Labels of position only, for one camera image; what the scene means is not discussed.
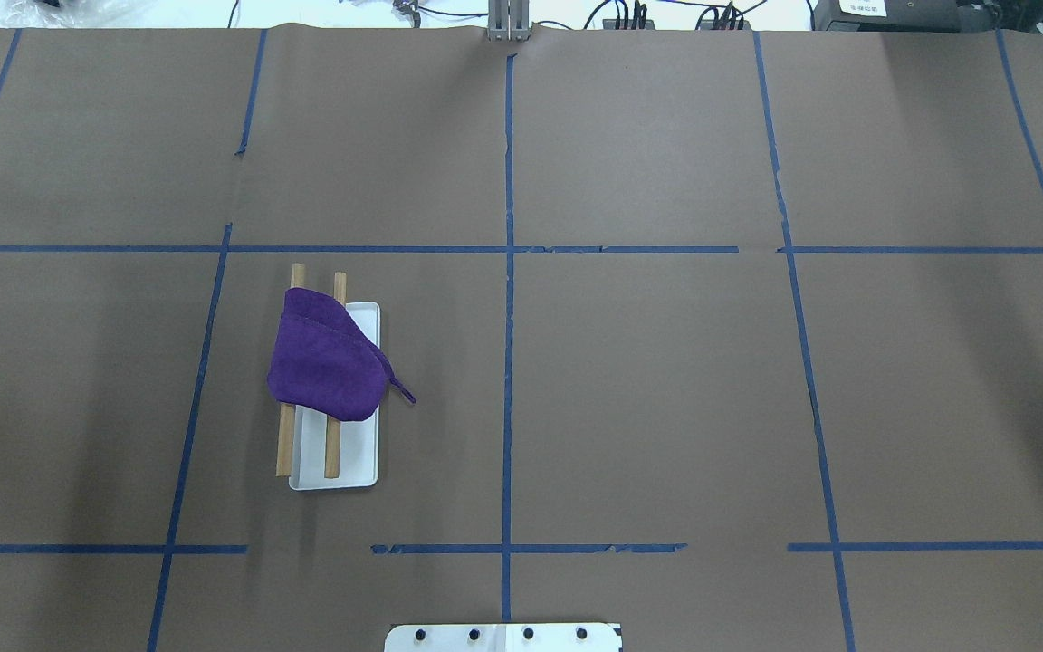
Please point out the purple microfiber towel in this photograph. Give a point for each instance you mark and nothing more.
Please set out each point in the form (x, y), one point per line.
(322, 360)

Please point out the white rack base tray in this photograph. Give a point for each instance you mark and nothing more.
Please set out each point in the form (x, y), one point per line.
(359, 448)

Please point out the wooden rack rod inner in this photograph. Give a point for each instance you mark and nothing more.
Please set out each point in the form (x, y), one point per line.
(333, 428)

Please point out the black power strip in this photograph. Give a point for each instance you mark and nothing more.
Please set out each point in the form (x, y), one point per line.
(629, 16)

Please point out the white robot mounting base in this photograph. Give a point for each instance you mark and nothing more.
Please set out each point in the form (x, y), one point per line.
(554, 636)

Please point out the black electronics box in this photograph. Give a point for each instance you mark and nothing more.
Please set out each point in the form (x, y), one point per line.
(949, 17)

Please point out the clear plastic bag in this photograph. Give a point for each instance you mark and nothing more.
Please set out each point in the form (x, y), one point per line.
(72, 14)

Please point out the aluminium extrusion post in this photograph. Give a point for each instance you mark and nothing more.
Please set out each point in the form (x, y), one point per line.
(508, 20)

